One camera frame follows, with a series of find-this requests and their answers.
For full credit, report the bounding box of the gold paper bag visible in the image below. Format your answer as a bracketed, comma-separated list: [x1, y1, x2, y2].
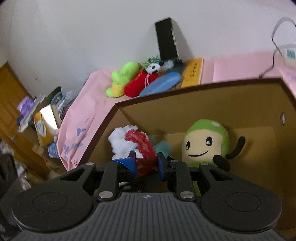
[34, 104, 63, 146]

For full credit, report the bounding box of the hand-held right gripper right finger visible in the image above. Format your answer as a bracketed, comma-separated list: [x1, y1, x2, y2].
[157, 152, 234, 202]

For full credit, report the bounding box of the pink printed bedsheet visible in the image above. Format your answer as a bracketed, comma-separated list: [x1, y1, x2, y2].
[57, 50, 296, 169]

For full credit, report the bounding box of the small panda plush toy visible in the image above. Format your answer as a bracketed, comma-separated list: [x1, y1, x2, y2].
[142, 56, 175, 74]

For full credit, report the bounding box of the blue glasses case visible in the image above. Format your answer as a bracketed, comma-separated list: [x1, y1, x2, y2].
[139, 71, 182, 96]

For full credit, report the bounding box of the white power strip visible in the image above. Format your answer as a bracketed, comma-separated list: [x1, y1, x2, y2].
[279, 44, 296, 69]

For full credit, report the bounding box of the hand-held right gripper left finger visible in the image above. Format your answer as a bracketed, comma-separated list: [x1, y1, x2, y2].
[59, 151, 137, 202]

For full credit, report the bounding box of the purple printed packet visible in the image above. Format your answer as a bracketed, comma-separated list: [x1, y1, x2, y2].
[17, 94, 47, 132]

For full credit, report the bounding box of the green bean plush toy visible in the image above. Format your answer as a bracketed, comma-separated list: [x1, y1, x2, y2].
[181, 119, 246, 197]

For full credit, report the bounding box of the green and yellow plush toy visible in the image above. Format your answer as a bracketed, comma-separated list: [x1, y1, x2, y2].
[106, 61, 139, 98]

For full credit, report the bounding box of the black phone stand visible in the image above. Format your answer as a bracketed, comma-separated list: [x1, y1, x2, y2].
[162, 59, 184, 67]

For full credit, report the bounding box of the dark green cloth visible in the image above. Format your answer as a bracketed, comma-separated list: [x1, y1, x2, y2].
[47, 86, 62, 105]

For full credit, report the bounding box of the yellow book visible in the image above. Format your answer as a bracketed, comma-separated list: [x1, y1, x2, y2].
[180, 58, 204, 88]

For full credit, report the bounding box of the red pepper plush toy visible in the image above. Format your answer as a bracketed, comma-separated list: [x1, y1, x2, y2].
[124, 71, 160, 97]

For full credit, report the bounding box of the red fluffy plush toy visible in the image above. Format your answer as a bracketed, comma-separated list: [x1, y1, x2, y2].
[124, 130, 159, 179]

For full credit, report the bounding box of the white cloth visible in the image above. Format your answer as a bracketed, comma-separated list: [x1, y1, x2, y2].
[108, 125, 141, 161]

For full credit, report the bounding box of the black smartphone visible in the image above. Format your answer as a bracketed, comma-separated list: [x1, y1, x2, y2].
[155, 17, 179, 61]

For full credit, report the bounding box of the blue patterned cloth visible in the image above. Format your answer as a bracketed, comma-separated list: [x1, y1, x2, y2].
[47, 141, 60, 159]

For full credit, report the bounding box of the brown cardboard box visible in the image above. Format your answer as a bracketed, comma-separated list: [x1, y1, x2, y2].
[79, 77, 296, 237]

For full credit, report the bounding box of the blue mesh bath puff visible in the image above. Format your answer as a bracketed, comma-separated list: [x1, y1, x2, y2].
[148, 137, 173, 160]

